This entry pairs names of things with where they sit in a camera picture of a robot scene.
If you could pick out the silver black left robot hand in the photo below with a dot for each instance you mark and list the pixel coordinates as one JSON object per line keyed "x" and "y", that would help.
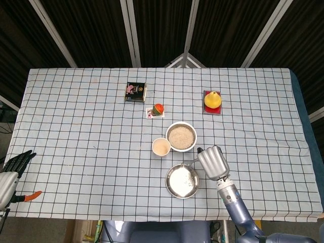
{"x": 6, "y": 184}

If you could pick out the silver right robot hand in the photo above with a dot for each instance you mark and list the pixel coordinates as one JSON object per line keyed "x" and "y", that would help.
{"x": 213, "y": 163}

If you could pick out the metal spoon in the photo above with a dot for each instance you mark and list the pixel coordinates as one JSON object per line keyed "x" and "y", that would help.
{"x": 189, "y": 162}

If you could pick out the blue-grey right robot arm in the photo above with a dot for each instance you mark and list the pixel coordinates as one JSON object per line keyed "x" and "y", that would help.
{"x": 235, "y": 205}

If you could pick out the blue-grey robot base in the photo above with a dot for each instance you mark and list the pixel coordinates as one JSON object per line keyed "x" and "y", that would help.
{"x": 157, "y": 231}

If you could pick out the white bowl of rice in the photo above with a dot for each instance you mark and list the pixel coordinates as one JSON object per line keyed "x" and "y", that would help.
{"x": 193, "y": 145}

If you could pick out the shallow metal plate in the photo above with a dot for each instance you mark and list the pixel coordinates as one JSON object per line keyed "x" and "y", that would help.
{"x": 181, "y": 182}

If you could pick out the white paper cup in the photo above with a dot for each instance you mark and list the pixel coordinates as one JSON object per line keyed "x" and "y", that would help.
{"x": 161, "y": 148}

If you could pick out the yellow toy pear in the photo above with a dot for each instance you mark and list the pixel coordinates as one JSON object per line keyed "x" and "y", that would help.
{"x": 212, "y": 100}

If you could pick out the blue checkered tablecloth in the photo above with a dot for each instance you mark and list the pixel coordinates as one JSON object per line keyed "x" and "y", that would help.
{"x": 76, "y": 152}

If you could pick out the orange green toy pumpkin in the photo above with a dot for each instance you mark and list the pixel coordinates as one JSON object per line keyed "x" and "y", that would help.
{"x": 158, "y": 108}

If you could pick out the playing card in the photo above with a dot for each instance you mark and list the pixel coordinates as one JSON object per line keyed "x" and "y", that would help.
{"x": 149, "y": 114}

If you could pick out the cardboard box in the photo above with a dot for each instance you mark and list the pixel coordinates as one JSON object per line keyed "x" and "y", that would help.
{"x": 78, "y": 231}

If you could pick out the blue table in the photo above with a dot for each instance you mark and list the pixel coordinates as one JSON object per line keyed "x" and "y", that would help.
{"x": 303, "y": 114}

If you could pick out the black luncheon meat tin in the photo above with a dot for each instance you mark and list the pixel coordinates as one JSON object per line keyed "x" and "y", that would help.
{"x": 135, "y": 91}

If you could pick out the white screen frame post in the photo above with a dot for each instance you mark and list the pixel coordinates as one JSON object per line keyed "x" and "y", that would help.
{"x": 263, "y": 35}
{"x": 188, "y": 27}
{"x": 131, "y": 33}
{"x": 53, "y": 33}

